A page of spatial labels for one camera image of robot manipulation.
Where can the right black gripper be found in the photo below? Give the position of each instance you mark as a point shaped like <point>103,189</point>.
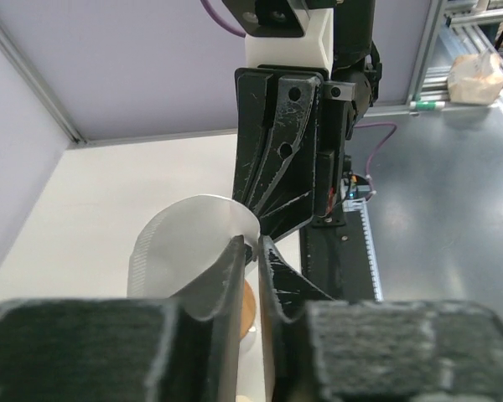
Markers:
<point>276,175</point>

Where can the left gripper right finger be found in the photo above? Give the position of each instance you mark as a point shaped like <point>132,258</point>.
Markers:
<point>319,349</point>

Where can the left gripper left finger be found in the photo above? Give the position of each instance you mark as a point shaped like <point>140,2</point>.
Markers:
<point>181,348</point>

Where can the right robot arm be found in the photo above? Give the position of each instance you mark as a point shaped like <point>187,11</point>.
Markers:
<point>312,71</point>

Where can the green white marker pen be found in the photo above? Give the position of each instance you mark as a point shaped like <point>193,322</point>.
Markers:
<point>427,105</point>

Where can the white paper bag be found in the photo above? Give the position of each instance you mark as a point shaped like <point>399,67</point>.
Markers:
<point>475,79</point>

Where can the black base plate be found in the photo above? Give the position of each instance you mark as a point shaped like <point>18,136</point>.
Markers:
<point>321,250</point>

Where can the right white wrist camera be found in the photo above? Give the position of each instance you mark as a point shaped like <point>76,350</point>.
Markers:
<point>286,33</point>

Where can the grey cable duct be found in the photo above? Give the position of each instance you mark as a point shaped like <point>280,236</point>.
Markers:
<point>363,274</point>

